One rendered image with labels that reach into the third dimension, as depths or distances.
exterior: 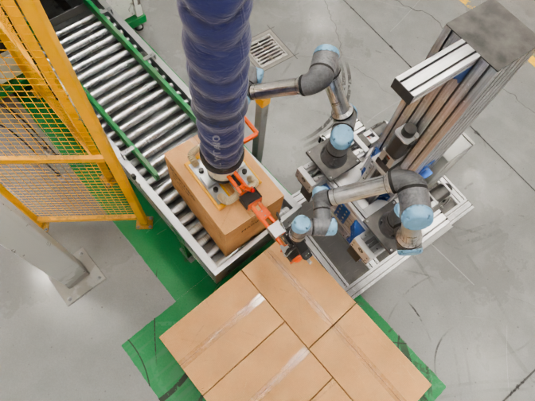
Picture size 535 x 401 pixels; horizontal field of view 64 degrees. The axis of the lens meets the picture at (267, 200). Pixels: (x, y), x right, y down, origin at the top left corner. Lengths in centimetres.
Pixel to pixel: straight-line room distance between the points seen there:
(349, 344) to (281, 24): 305
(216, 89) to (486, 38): 95
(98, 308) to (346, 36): 323
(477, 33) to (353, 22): 298
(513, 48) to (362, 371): 178
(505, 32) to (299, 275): 165
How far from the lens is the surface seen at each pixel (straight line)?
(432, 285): 351
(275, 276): 265
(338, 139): 223
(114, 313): 325
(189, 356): 258
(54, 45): 181
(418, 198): 172
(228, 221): 231
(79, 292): 333
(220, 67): 152
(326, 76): 197
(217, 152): 200
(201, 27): 141
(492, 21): 182
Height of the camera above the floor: 310
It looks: 66 degrees down
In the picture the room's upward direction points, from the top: 11 degrees clockwise
